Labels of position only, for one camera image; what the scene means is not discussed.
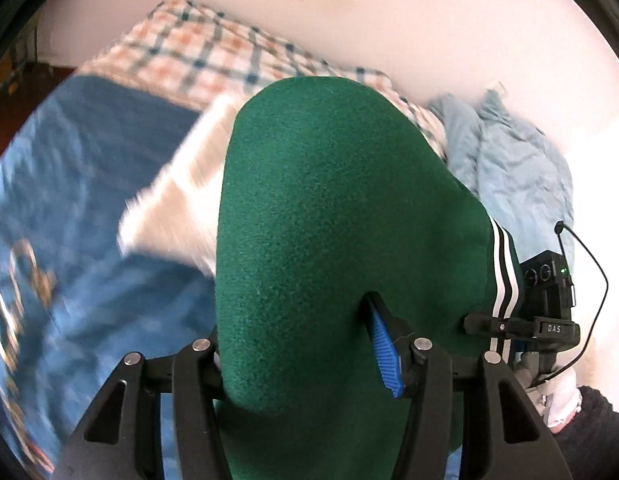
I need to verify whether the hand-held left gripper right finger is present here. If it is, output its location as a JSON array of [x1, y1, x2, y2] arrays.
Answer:
[[364, 291, 575, 480]]

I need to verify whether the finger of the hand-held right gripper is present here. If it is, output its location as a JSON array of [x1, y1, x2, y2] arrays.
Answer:
[[463, 312, 539, 337]]

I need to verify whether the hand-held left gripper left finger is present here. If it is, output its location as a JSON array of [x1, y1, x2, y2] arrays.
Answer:
[[54, 337, 230, 480]]

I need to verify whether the green jacket with cream sleeves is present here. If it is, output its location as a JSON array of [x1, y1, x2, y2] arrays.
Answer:
[[214, 76, 527, 480]]

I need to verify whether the person's right forearm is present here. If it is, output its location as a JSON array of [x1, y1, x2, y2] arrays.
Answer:
[[550, 385, 619, 480]]

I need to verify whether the person's right hand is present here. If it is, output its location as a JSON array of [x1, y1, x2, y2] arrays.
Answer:
[[517, 355, 583, 434]]

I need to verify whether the light blue garment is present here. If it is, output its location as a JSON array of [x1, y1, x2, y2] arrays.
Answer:
[[427, 87, 575, 266]]

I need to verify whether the white fluffy garment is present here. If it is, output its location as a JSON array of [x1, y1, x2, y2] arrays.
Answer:
[[118, 92, 245, 278]]

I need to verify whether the blue striped blanket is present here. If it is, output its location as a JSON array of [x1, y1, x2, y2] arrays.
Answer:
[[0, 75, 225, 480]]

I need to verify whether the plaid bed sheet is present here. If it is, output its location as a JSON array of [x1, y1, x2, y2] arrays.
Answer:
[[76, 0, 447, 161]]

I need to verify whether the black cable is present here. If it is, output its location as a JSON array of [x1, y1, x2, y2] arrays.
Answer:
[[554, 221, 610, 389]]

